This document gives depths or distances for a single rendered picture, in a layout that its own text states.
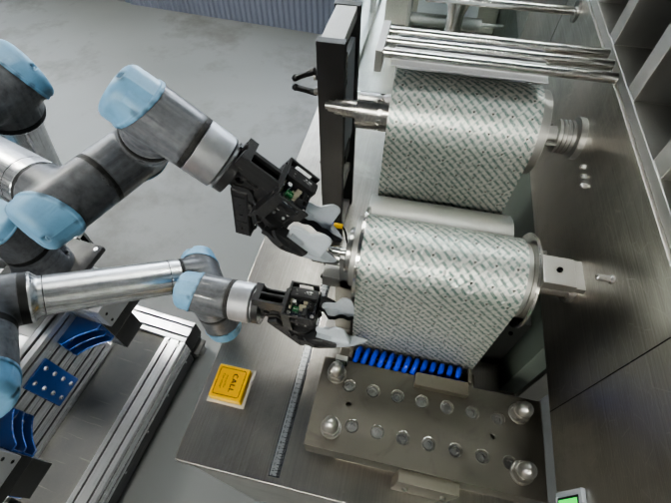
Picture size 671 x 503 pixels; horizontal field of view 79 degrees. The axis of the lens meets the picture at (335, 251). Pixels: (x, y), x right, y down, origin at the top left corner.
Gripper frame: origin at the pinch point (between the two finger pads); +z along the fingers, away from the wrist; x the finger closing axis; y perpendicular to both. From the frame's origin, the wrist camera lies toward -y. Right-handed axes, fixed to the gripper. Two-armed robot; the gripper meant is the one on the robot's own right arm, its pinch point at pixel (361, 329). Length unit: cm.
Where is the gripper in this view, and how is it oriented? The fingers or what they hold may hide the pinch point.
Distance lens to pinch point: 76.6
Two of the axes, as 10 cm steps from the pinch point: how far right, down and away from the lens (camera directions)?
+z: 9.8, 1.8, -1.2
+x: 2.2, -7.9, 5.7
